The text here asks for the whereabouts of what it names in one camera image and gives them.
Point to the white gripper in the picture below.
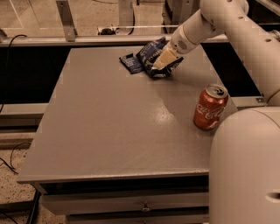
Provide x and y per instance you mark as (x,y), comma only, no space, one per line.
(180,44)

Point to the blue potato chip bag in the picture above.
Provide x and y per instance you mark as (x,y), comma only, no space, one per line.
(148,55)

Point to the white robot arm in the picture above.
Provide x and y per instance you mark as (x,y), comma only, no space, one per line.
(244,170)

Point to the dark blue rxbar wrapper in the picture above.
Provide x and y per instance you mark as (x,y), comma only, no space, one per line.
(131,63)

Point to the white power strip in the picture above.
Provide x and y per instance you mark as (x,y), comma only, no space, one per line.
(107,31)

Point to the red coca-cola can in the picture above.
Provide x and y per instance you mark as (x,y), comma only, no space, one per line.
(211,103)

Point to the metal drawer knob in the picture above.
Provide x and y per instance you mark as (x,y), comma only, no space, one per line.
(145,208)

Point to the grey lower drawer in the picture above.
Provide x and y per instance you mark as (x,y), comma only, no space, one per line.
(139,218)

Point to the grey drawer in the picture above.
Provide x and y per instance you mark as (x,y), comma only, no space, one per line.
(97,204)
(139,218)

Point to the grey upper drawer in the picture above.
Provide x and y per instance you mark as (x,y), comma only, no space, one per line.
(97,204)

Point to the right metal bracket post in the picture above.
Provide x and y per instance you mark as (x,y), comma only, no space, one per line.
(181,11)

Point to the metal bracket post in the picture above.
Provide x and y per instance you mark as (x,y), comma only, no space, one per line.
(66,19)
(181,11)

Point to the metal window frame rail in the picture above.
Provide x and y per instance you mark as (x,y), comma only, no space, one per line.
(23,40)

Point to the left metal bracket post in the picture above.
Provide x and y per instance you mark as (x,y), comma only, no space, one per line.
(66,19)

